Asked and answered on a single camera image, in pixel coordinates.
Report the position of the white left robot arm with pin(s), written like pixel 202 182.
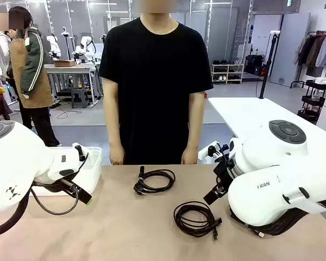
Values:
pixel 11 163

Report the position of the person's right forearm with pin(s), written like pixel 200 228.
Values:
pixel 111 117

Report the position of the person in green jacket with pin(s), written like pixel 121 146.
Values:
pixel 32 68

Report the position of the person's right hand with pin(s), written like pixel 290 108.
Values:
pixel 116 156

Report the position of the large white table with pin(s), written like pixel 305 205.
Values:
pixel 260 114

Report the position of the coat rack with clothes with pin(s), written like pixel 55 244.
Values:
pixel 315 51

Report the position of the brown cardboard box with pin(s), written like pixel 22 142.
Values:
pixel 64 63

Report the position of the black tripod pole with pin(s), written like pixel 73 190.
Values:
pixel 267 65

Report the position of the black trolley cart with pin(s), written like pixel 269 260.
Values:
pixel 313 100

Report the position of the clear plastic storage bin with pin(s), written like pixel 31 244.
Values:
pixel 93 168

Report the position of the person's left hand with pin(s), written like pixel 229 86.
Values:
pixel 189 157

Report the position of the black luggage bags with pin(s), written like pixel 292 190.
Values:
pixel 254 65

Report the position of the grey background work table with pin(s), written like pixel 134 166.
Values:
pixel 70 69

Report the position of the person in black T-shirt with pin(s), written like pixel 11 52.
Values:
pixel 155 95

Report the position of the black background camera stand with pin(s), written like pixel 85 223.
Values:
pixel 66 40

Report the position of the white shoe rack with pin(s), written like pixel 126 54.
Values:
pixel 228 73

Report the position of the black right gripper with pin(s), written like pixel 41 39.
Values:
pixel 224 175

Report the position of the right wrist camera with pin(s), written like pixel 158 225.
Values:
pixel 203 153

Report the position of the person in white hoodie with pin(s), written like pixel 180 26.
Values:
pixel 1 51

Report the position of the grey plastic stool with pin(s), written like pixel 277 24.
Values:
pixel 80 98

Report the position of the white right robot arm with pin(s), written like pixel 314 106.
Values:
pixel 260 190

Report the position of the white plastic bag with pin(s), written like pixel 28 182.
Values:
pixel 323 80

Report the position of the person's left forearm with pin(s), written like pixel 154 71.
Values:
pixel 194 122

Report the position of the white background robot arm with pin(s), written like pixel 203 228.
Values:
pixel 85 50
pixel 54 46

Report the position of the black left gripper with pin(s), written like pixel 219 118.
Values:
pixel 54 186

